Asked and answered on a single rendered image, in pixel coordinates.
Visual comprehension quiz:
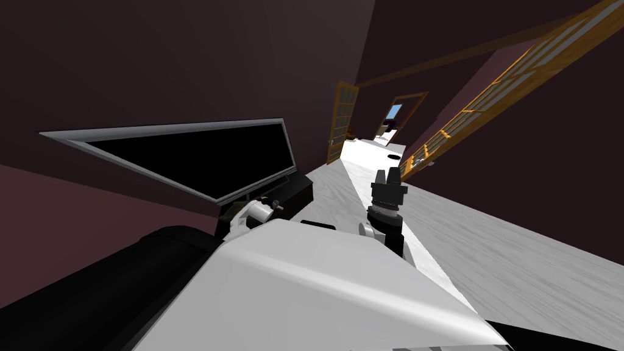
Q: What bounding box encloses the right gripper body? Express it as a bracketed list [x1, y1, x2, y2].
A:
[370, 182, 409, 213]

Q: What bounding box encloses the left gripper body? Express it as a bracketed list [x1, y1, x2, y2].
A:
[259, 194, 286, 212]

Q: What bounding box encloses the black low cabinet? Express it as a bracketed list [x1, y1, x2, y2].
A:
[216, 172, 314, 236]

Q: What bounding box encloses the wooden door with glass panes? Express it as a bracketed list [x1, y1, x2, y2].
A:
[325, 80, 360, 166]
[399, 0, 624, 182]

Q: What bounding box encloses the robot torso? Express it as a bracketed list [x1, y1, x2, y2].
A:
[131, 218, 514, 351]

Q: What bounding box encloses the black television with grey frame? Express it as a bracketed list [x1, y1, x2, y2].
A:
[38, 118, 298, 206]

